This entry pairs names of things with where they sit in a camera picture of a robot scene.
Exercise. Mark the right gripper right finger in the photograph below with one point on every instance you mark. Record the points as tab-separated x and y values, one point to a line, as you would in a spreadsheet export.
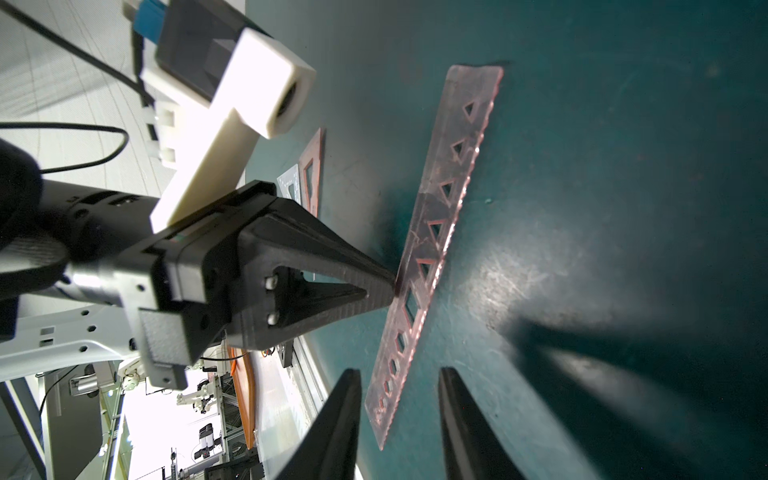
471	449

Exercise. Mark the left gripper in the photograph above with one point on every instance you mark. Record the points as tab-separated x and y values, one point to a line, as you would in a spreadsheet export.
285	272

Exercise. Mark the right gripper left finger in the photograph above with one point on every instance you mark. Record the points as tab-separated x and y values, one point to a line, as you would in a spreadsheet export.
329	449

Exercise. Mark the clear small triangle ruler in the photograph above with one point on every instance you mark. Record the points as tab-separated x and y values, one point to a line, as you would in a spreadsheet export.
289	184

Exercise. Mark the brown tall triangle ruler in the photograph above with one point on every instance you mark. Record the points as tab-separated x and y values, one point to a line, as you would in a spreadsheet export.
310	169

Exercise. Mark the brown stencil ruler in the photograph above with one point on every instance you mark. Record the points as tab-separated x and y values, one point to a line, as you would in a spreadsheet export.
463	114

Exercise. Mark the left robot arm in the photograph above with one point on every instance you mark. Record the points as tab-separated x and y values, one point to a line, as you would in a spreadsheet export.
34	255

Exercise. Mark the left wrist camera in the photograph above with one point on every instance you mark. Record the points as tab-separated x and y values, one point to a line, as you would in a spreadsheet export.
223	83

